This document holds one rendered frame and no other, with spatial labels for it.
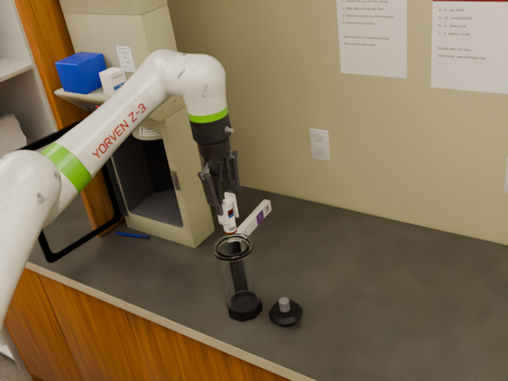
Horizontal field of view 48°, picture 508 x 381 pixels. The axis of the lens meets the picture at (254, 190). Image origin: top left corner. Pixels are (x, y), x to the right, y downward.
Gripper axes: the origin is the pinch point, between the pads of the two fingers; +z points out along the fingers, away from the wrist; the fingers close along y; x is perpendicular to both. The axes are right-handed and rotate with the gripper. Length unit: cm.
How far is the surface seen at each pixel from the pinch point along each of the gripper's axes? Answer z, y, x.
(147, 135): -5.6, 18.8, 43.8
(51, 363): 98, -10, 107
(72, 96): -23, 5, 56
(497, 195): 19, 60, -51
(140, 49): -34, 17, 35
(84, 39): -36, 17, 58
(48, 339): 81, -10, 100
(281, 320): 30.8, -2.2, -13.4
